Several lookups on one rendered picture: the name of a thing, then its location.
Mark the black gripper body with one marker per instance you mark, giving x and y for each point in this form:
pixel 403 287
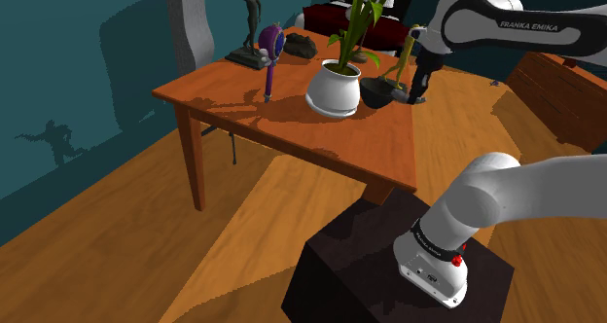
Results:
pixel 428 66

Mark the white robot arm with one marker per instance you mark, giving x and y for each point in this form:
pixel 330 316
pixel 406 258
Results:
pixel 502 189

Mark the yellow figure on dark base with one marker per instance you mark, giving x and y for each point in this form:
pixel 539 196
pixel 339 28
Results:
pixel 404 59

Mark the black bowl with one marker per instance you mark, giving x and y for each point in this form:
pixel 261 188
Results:
pixel 374 94

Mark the small brown oval object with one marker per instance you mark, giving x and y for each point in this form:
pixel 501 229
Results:
pixel 360 56

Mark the white pot with green plant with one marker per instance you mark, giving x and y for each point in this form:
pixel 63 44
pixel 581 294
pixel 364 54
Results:
pixel 334 89

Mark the armchair with red cushion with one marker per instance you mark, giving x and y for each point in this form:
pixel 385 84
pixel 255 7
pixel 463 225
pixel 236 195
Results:
pixel 327 21

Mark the dark grey rock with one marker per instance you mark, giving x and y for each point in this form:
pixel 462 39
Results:
pixel 299 46

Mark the brown wooden dresser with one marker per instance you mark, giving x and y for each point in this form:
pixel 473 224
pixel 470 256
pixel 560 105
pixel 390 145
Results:
pixel 559 99

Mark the orange wooden table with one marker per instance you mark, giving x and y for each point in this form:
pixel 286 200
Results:
pixel 294 123

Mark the purple hand mirror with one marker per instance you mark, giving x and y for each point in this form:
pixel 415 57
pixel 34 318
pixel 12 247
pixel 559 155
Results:
pixel 271 44

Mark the dark bronze standing statue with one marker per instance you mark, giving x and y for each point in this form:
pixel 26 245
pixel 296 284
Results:
pixel 252 18

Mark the dark robot stand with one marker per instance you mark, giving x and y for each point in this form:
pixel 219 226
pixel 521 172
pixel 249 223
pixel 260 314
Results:
pixel 351 270

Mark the grey chair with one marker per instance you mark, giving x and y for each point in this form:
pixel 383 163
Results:
pixel 189 23

